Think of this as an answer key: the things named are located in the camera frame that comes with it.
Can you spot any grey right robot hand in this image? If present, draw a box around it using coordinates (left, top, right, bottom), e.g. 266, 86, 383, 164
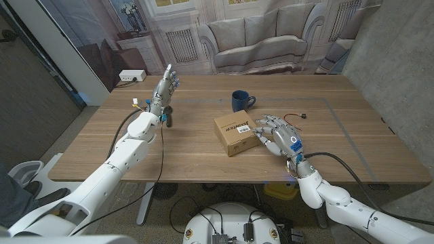
252, 114, 315, 180

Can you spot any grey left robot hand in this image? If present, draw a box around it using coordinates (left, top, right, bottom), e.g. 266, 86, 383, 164
148, 63, 181, 118

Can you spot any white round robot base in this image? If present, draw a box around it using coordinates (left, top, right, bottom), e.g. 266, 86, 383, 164
182, 202, 281, 244

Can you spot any brown cardboard box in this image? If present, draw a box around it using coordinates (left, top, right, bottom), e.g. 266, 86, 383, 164
213, 109, 262, 157

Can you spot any black box on base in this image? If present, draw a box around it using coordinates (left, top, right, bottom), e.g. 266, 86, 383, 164
243, 222, 254, 242

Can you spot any black clip tool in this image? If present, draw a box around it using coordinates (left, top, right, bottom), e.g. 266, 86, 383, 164
164, 105, 174, 129

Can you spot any white power strip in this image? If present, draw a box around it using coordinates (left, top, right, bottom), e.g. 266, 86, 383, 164
118, 69, 147, 83

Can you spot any yellow floor object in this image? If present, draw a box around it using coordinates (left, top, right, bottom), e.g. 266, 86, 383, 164
263, 182, 299, 201

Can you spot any dark blue ceramic mug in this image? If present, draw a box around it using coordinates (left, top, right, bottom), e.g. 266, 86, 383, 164
231, 89, 257, 113

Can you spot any black round floor foot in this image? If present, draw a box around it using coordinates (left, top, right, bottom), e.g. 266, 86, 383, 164
152, 182, 179, 200

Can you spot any white backdrop side panel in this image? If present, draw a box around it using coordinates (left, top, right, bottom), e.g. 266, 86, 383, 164
5, 0, 111, 106

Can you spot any printed living room backdrop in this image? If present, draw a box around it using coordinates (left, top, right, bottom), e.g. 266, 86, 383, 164
35, 0, 384, 92

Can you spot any white table leg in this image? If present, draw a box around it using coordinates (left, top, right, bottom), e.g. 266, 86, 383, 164
136, 182, 155, 226

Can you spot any grey module on base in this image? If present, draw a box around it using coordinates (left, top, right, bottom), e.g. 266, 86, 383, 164
212, 232, 230, 244

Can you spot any black shoe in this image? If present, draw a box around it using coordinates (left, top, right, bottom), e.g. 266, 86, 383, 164
35, 188, 71, 210

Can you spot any white plastic floor base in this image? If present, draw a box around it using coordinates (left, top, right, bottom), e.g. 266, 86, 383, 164
7, 152, 89, 192

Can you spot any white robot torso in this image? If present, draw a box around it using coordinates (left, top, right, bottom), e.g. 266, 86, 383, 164
0, 235, 138, 244

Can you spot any blue jeans person leg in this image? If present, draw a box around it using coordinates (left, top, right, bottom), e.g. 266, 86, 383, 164
0, 162, 40, 230

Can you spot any white wire connector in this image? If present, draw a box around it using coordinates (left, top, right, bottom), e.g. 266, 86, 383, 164
132, 98, 149, 113

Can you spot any red wire black connector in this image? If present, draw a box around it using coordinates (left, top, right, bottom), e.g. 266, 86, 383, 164
283, 113, 307, 131

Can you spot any black power strip cord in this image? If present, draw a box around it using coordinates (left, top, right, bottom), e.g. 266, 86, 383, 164
114, 77, 138, 89

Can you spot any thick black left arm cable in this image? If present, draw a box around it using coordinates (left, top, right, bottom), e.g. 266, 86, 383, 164
106, 107, 147, 160

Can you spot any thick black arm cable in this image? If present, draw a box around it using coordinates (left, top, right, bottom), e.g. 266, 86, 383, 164
302, 151, 434, 227
106, 107, 147, 160

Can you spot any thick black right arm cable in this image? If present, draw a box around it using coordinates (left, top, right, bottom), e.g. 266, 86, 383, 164
302, 151, 434, 227

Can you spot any thin black left arm wire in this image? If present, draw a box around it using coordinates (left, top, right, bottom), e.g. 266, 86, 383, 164
68, 121, 164, 237

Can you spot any black door handle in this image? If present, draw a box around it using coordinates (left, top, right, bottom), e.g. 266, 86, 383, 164
0, 29, 18, 43

